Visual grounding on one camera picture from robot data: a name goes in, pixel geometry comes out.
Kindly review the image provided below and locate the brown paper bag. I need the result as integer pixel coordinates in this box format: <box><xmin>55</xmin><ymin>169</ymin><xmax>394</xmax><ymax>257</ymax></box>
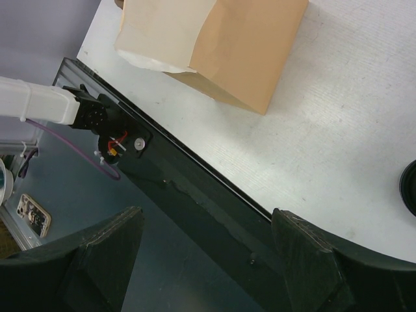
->
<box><xmin>114</xmin><ymin>0</ymin><xmax>308</xmax><ymax>114</ymax></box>

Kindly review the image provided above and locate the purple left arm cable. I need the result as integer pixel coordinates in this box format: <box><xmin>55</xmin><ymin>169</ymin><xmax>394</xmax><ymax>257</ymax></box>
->
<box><xmin>25</xmin><ymin>118</ymin><xmax>122</xmax><ymax>181</ymax></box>

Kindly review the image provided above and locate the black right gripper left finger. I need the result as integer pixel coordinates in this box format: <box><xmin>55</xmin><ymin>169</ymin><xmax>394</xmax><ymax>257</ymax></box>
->
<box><xmin>1</xmin><ymin>207</ymin><xmax>144</xmax><ymax>311</ymax></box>

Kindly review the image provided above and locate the smartphone with patterned case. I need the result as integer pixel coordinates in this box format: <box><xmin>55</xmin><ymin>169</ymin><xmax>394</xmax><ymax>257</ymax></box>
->
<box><xmin>16</xmin><ymin>194</ymin><xmax>51</xmax><ymax>238</ymax></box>

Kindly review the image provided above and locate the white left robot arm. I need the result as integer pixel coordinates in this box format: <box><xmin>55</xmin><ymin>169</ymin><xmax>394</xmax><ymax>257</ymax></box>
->
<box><xmin>1</xmin><ymin>77</ymin><xmax>128</xmax><ymax>141</ymax></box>

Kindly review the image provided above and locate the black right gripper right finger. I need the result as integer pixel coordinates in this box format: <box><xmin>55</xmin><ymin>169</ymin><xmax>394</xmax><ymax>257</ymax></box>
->
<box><xmin>271</xmin><ymin>209</ymin><xmax>415</xmax><ymax>311</ymax></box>

